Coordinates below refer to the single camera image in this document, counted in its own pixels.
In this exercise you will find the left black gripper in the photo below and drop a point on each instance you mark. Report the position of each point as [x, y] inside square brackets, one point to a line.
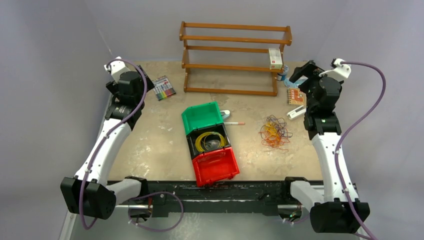
[149, 86]

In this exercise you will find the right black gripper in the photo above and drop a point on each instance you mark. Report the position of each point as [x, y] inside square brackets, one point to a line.
[310, 70]

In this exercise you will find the green plastic bin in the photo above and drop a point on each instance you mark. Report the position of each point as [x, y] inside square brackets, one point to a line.
[201, 116]

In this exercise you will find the black plastic bin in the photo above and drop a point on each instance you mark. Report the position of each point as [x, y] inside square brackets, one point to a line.
[207, 139]

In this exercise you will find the red plastic bin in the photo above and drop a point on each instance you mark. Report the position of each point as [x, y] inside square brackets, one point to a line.
[215, 166]

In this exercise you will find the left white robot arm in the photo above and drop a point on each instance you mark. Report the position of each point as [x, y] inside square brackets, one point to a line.
[87, 193]

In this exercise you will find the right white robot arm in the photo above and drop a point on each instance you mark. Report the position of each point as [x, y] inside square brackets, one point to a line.
[338, 209]

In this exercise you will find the pack of coloured markers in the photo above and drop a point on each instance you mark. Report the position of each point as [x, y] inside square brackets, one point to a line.
[163, 88]

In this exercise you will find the orange snack packet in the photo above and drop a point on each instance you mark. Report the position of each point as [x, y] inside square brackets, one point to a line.
[296, 97]

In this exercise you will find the white red carton box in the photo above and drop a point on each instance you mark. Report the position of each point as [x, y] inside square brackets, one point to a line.
[275, 59]

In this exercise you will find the white usb charger block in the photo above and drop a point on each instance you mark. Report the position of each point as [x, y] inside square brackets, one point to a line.
[297, 112]

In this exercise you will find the wooden two-tier shelf rack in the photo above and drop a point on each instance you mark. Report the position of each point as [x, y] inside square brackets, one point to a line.
[231, 47]

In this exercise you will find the white orange marker pen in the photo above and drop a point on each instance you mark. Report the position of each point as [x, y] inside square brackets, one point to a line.
[235, 123]

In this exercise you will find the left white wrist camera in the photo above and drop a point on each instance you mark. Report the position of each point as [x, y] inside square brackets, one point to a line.
[116, 68]

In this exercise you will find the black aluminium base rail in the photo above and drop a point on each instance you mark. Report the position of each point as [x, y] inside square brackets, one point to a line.
[269, 198]

